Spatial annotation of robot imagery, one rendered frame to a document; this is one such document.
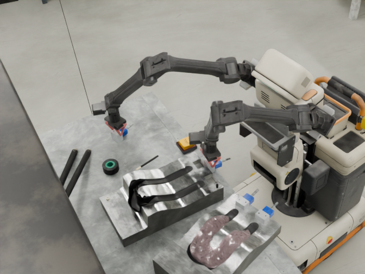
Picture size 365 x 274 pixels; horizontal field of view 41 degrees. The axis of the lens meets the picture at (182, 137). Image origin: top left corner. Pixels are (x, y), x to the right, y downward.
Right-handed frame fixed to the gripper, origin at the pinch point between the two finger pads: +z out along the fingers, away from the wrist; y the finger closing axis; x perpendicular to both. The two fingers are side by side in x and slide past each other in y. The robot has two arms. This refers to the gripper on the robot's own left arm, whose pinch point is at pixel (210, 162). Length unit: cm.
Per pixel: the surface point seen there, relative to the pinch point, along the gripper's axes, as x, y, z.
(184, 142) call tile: -5.4, -18.9, 1.1
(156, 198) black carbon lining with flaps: -32.7, 14.8, -7.2
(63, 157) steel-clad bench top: -64, -40, 5
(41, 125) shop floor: -72, -164, 86
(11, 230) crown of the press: -76, 95, -116
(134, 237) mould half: -47, 24, 1
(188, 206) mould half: -20.9, 21.4, -2.7
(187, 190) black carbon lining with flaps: -17.8, 13.8, -3.4
